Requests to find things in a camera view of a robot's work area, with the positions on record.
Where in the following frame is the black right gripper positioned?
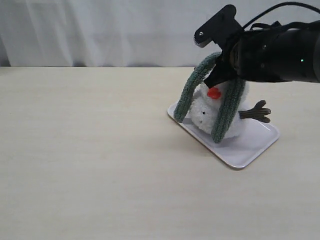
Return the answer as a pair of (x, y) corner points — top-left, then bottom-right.
(203, 31), (278, 89)

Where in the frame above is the white plush snowman toy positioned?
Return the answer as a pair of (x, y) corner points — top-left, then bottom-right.
(189, 82), (271, 139)

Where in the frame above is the green fuzzy scarf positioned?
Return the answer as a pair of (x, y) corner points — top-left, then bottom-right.
(173, 52), (247, 144)

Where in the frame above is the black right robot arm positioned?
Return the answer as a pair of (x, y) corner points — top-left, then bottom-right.
(204, 21), (320, 88)

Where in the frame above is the white rectangular plastic tray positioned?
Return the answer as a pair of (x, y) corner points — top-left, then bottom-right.
(178, 115), (280, 170)

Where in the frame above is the white backdrop curtain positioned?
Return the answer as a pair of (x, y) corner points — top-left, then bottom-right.
(0, 0), (320, 68)

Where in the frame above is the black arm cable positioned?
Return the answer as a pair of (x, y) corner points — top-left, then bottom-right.
(242, 1), (320, 32)

